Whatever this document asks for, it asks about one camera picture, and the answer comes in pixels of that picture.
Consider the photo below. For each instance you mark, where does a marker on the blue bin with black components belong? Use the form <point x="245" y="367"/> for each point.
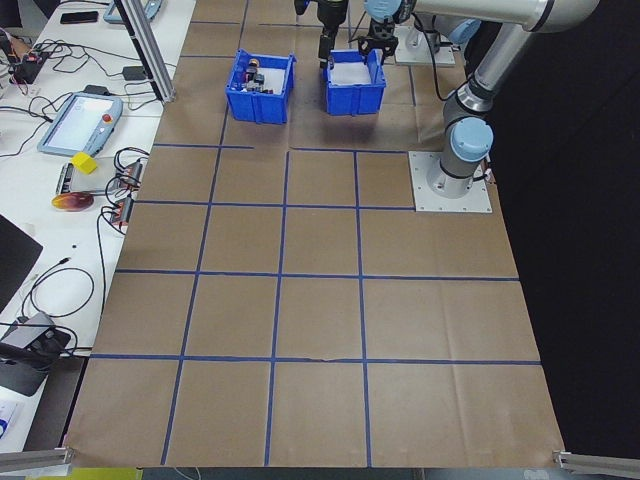
<point x="350" y="100"/>

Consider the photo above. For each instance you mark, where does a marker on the blue bin with push buttons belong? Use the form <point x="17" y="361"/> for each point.
<point x="255" y="107"/>

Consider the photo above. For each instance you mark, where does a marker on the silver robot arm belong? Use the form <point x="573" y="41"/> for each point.
<point x="495" y="65"/>

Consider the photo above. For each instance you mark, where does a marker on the black push button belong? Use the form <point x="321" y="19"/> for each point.
<point x="260" y="79"/>

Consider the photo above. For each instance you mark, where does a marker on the yellow head push button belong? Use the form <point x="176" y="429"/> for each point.
<point x="255" y="63"/>

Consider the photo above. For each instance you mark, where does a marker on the red mushroom button black body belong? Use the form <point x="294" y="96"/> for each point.
<point x="247" y="76"/>

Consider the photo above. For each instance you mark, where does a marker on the small black box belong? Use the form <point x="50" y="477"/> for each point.
<point x="97" y="90"/>

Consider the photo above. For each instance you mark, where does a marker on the bystander hand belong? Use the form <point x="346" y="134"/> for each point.
<point x="20" y="48"/>

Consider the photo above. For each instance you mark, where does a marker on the black power adapter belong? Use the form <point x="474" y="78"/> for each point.
<point x="134" y="74"/>
<point x="42" y="335"/>

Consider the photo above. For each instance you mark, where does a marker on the grey blue teach pendant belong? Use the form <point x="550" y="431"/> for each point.
<point x="75" y="125"/>
<point x="112" y="12"/>

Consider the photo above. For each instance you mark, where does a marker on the black smartphone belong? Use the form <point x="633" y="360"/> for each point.
<point x="79" y="17"/>

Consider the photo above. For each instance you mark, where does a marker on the yellow cube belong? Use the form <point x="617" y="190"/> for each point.
<point x="84" y="162"/>

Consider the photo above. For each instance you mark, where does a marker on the grey flat device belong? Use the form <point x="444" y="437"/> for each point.
<point x="75" y="183"/>

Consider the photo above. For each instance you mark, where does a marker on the red orange round object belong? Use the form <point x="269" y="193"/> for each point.
<point x="72" y="201"/>

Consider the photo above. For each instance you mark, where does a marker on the black laptop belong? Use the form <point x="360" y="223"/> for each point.
<point x="15" y="260"/>

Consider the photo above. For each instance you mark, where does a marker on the black stand base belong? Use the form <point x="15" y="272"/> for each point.
<point x="17" y="375"/>

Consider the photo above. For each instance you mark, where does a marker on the aluminium profile bar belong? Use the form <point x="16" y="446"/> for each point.
<point x="595" y="460"/>
<point x="35" y="457"/>

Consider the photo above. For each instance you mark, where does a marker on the white blue paper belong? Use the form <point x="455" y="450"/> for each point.
<point x="9" y="417"/>

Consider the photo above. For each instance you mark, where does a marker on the white square base plate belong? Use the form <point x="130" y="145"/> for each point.
<point x="402" y="56"/>
<point x="425" y="200"/>

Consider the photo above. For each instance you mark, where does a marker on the aluminium frame post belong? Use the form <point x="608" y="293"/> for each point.
<point x="150" y="60"/>

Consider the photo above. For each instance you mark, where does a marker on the black frame cover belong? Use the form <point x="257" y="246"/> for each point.
<point x="590" y="250"/>

